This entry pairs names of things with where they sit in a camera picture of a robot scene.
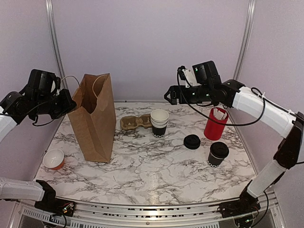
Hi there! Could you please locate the stack of black paper cups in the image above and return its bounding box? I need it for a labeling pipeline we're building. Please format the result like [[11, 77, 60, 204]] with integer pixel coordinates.
[[150, 109, 169, 138]]

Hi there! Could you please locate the aluminium right corner post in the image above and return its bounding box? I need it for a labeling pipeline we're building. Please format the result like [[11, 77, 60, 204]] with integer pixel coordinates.
[[233, 0, 257, 80]]

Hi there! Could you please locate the stack of black cup lids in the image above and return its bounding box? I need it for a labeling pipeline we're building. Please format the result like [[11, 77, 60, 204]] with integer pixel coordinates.
[[183, 134, 201, 150]]

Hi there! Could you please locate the aluminium front rail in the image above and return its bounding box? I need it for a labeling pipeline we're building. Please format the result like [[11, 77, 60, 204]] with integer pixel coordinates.
[[11, 192, 285, 228]]

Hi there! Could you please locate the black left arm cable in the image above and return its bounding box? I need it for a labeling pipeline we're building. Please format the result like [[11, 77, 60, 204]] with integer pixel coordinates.
[[0, 95, 62, 127]]

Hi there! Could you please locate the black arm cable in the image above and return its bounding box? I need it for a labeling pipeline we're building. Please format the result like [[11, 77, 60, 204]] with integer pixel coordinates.
[[176, 66, 304, 164], [0, 95, 62, 127]]

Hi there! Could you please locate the red ribbed metal bucket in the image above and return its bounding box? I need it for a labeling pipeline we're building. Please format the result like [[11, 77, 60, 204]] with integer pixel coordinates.
[[204, 108, 229, 141]]

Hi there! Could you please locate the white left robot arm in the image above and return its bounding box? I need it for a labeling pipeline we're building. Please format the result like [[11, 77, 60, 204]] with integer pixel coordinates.
[[0, 69, 76, 214]]

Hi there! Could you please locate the brown paper bag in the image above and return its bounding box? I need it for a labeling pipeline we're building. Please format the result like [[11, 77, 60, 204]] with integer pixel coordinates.
[[68, 73, 116, 163]]

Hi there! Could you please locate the single black paper cup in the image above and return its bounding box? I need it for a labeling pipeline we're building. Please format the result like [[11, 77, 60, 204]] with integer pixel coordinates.
[[207, 152, 226, 168]]

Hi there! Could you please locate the black plastic cup lid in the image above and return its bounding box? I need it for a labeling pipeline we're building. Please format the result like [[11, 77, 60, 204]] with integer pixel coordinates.
[[210, 142, 229, 159]]

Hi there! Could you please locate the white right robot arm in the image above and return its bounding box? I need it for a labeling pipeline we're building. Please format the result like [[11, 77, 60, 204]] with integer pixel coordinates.
[[164, 60, 304, 213]]

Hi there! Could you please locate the aluminium corner post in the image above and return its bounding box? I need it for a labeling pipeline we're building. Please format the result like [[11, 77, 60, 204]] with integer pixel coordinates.
[[45, 0, 65, 78], [233, 0, 257, 80]]

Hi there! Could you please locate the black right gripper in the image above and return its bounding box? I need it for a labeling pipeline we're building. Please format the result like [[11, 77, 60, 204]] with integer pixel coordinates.
[[164, 84, 212, 105]]

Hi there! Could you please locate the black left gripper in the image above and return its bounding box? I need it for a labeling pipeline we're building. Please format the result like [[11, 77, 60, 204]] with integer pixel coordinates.
[[33, 88, 76, 119]]

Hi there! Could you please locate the cardboard cup carrier tray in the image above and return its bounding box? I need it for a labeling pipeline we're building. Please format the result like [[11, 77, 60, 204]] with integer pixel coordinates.
[[120, 114, 152, 130]]

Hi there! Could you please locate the orange paper bowl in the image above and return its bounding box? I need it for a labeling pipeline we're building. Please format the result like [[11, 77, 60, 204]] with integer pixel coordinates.
[[43, 149, 65, 170]]

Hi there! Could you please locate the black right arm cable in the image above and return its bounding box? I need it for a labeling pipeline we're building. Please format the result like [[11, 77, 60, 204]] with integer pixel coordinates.
[[176, 66, 304, 164]]

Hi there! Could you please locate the aluminium left corner post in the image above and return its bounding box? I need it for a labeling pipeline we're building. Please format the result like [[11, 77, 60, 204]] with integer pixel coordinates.
[[45, 0, 65, 78]]

